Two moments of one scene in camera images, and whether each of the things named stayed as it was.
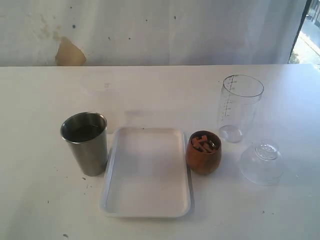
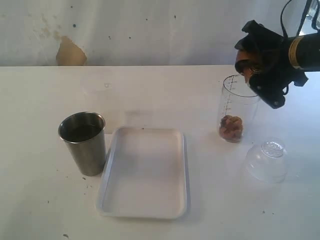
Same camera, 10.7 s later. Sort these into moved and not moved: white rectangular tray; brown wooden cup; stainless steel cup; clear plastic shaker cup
Moved: brown wooden cup
Not moved: white rectangular tray; stainless steel cup; clear plastic shaker cup
